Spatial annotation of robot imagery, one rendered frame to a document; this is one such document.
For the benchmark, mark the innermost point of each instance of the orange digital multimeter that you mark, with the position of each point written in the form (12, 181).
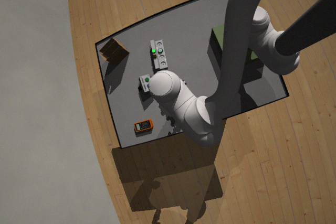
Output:
(143, 125)

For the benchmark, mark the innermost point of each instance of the brown cardboard box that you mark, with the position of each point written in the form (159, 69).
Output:
(113, 52)

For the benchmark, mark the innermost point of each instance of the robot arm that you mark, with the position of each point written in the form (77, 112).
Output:
(247, 26)

